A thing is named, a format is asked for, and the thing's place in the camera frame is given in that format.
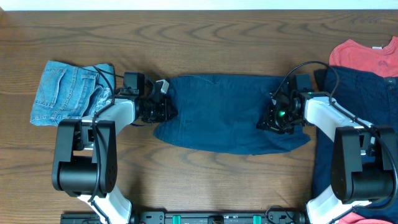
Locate red t-shirt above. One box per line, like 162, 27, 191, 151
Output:
329, 36, 397, 78

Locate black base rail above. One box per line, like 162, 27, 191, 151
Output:
60, 207, 307, 224

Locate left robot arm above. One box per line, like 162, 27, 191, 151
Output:
52, 98, 178, 223

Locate dark navy blue shorts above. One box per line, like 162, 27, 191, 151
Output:
154, 74, 310, 155

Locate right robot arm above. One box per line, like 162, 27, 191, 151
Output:
257, 90, 397, 223

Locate folded light blue denim shorts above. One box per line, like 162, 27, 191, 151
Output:
30, 60, 115, 126

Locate dark navy garment pile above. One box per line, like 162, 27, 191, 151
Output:
310, 66, 398, 223

